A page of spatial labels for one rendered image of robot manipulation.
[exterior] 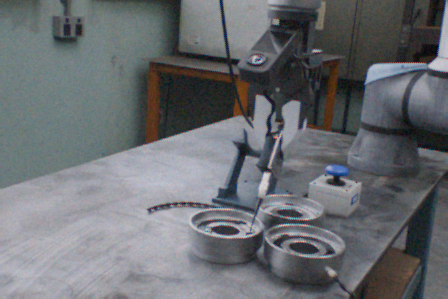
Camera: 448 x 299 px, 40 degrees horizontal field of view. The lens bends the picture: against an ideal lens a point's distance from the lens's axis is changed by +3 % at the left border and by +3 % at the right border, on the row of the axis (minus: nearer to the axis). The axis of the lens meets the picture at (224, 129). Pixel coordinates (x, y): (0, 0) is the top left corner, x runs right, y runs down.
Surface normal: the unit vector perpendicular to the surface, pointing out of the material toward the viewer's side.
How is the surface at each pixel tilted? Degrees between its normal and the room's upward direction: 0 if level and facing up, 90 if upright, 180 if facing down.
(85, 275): 0
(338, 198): 90
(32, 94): 90
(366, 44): 90
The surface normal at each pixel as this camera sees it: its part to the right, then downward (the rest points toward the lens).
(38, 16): 0.87, 0.18
